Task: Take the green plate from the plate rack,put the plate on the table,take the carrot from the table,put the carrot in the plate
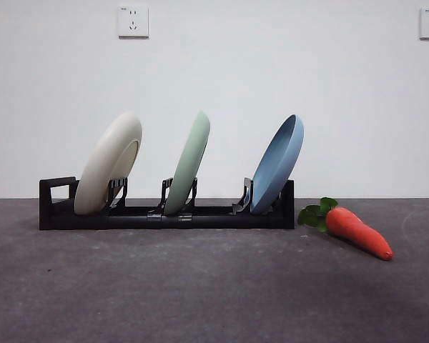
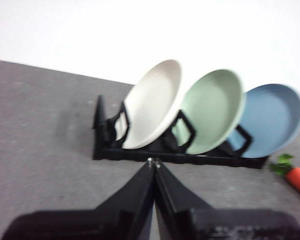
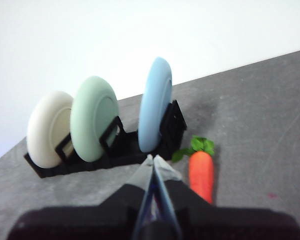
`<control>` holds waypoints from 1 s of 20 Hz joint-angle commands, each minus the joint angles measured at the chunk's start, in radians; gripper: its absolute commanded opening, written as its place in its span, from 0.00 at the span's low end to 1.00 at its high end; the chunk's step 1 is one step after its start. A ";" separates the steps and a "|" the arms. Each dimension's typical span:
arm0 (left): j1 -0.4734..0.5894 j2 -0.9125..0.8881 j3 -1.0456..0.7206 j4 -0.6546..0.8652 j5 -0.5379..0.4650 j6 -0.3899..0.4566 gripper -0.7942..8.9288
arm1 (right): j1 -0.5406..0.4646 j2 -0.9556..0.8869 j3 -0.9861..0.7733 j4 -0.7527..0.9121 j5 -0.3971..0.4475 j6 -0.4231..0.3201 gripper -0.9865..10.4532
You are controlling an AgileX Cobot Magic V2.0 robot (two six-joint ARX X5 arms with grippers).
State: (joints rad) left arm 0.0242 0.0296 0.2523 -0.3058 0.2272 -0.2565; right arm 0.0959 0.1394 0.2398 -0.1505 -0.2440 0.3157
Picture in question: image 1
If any green plate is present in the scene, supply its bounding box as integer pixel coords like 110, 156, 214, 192
163, 109, 211, 217

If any orange carrot with green leaves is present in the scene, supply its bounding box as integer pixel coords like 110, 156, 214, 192
297, 197, 394, 262

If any blue plate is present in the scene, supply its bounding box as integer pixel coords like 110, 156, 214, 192
250, 114, 305, 215

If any cream plate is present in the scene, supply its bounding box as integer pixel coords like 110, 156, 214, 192
74, 111, 143, 216

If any black plate rack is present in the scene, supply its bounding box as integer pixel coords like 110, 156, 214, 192
39, 175, 295, 231

